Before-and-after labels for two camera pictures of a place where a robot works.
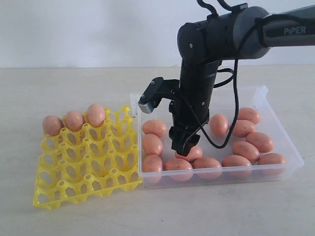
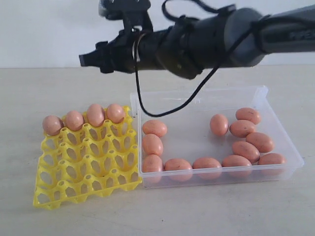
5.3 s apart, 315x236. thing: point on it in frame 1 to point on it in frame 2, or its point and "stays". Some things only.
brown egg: [196, 153] to [115, 113]
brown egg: [74, 120] stays
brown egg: [247, 150] stays
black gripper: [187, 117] to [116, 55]
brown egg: [52, 125] stays
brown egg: [96, 115] stays
